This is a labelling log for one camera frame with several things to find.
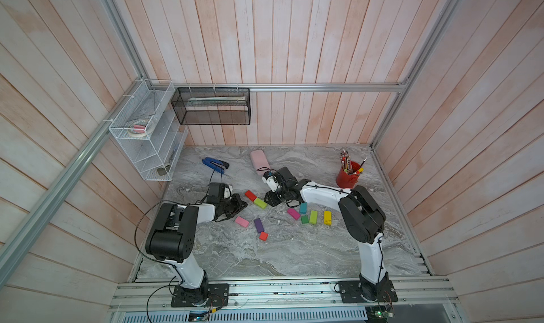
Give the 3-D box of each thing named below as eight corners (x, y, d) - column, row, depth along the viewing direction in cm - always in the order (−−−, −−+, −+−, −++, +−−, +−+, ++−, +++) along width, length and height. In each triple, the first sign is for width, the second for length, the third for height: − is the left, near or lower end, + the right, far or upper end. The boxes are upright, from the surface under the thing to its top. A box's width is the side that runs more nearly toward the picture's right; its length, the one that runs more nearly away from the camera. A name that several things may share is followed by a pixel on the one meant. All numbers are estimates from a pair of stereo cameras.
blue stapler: (200, 164, 115) (199, 161, 113) (208, 156, 119) (207, 153, 117) (222, 174, 110) (221, 171, 109) (229, 166, 114) (229, 163, 112)
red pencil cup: (345, 193, 103) (353, 177, 93) (335, 183, 107) (342, 166, 96) (356, 185, 106) (366, 169, 95) (346, 176, 109) (355, 159, 99)
